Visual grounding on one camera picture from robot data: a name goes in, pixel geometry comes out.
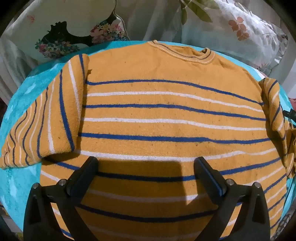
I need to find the white leaf print pillow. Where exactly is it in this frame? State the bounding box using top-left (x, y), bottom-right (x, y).
top-left (180, 0), bottom-right (290, 77)

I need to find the teal star print blanket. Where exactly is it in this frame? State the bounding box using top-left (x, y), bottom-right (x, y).
top-left (0, 40), bottom-right (295, 241)

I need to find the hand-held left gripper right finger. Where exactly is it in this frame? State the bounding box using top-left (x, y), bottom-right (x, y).
top-left (194, 156), bottom-right (271, 241)

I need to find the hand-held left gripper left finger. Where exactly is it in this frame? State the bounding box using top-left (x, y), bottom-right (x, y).
top-left (23, 156), bottom-right (99, 241)

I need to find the yellow striped sweater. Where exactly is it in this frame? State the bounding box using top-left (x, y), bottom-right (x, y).
top-left (1, 40), bottom-right (296, 241)

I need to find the cream pillow with figure print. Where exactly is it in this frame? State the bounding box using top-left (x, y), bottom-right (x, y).
top-left (5, 0), bottom-right (130, 63)

